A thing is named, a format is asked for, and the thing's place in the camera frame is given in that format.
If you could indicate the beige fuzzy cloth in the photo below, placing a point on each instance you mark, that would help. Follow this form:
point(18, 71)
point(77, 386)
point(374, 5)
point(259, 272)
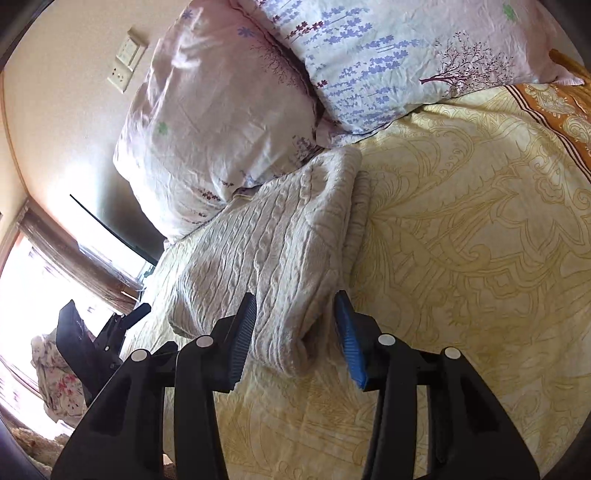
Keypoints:
point(39, 445)

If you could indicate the pink floral pillow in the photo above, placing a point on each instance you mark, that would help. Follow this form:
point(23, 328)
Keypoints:
point(217, 115)

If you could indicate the white wall switch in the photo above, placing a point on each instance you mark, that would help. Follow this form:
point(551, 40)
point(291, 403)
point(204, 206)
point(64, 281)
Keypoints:
point(128, 50)

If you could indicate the white floral cloth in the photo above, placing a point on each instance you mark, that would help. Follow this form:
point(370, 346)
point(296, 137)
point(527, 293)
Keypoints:
point(57, 383)

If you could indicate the brown window frame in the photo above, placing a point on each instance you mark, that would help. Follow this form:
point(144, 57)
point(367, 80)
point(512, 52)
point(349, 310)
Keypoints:
point(60, 249)

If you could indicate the yellow patterned bed sheet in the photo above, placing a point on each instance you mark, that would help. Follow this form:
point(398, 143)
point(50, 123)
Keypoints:
point(475, 258)

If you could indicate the white lavender print pillow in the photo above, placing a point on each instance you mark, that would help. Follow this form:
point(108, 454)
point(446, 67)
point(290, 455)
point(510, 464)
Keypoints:
point(392, 60)

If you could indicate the white wall socket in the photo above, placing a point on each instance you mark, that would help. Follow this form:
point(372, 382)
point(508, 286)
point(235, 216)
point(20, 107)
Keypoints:
point(119, 79)

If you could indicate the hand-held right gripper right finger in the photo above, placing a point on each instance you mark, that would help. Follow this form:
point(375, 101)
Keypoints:
point(352, 344)

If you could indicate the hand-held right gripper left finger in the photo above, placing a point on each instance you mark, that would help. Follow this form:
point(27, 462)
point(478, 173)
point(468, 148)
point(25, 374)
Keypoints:
point(242, 341)

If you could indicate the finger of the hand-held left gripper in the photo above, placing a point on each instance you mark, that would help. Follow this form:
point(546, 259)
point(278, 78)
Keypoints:
point(134, 314)

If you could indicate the dark flat screen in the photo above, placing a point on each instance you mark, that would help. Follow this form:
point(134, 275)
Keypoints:
point(120, 235)

